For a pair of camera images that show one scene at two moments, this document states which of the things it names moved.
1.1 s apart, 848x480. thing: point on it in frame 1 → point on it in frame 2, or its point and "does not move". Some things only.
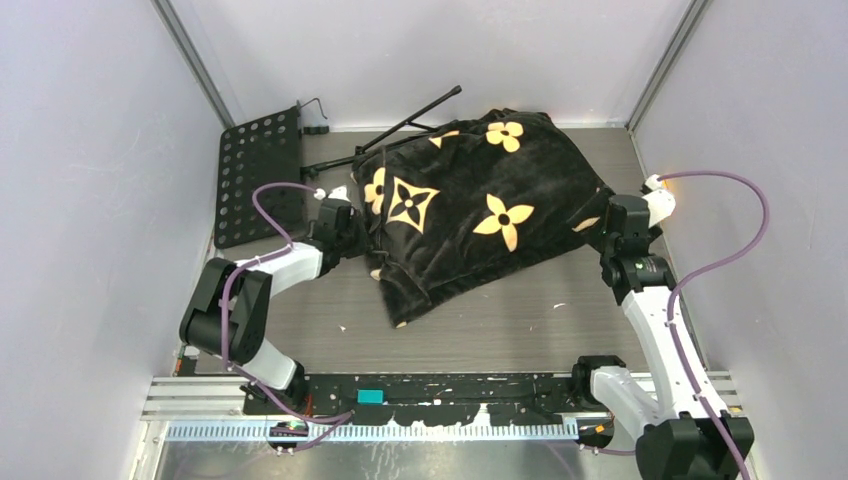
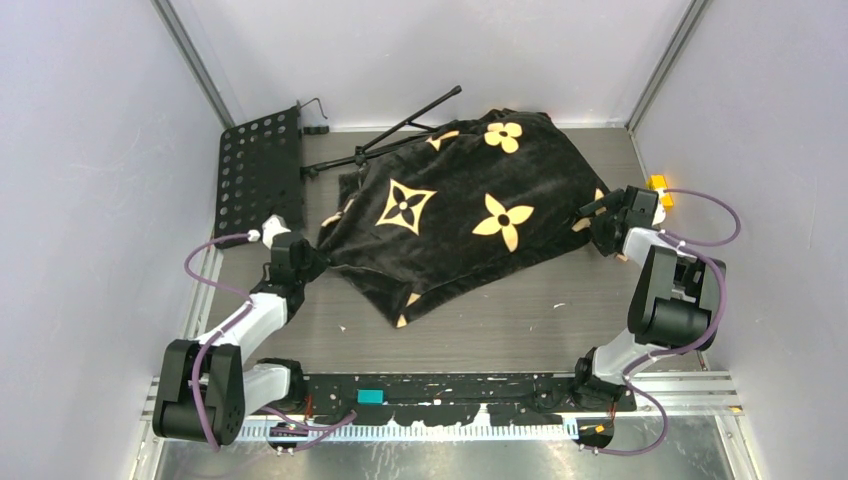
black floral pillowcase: [449, 210] does not move
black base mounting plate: [429, 398] does not move
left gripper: [361, 247] → [318, 260]
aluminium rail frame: [212, 409] does not move
